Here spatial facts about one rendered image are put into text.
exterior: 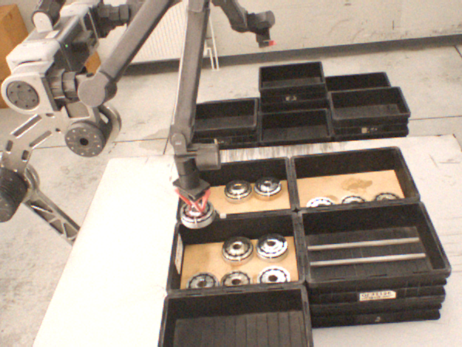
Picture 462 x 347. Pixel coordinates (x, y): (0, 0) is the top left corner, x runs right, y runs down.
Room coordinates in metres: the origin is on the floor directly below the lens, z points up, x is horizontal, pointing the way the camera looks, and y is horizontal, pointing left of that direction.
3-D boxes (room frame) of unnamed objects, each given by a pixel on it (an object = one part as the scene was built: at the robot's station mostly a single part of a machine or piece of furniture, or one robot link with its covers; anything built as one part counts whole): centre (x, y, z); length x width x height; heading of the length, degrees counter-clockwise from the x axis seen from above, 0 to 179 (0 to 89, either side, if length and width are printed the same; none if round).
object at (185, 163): (1.14, 0.11, 1.22); 0.07 x 0.06 x 0.07; 81
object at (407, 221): (1.01, -0.37, 0.87); 0.40 x 0.30 x 0.11; 83
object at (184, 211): (1.14, 0.12, 1.04); 0.10 x 0.10 x 0.01
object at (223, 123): (2.42, 0.00, 0.37); 0.40 x 0.30 x 0.45; 81
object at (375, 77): (2.68, -0.86, 0.31); 0.40 x 0.30 x 0.34; 81
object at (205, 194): (1.13, 0.11, 1.09); 0.07 x 0.07 x 0.09; 38
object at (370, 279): (1.01, -0.37, 0.92); 0.40 x 0.30 x 0.02; 83
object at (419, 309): (1.01, -0.37, 0.76); 0.40 x 0.30 x 0.12; 83
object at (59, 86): (1.27, 0.41, 1.45); 0.09 x 0.08 x 0.12; 171
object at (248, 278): (0.98, 0.04, 0.86); 0.10 x 0.10 x 0.01
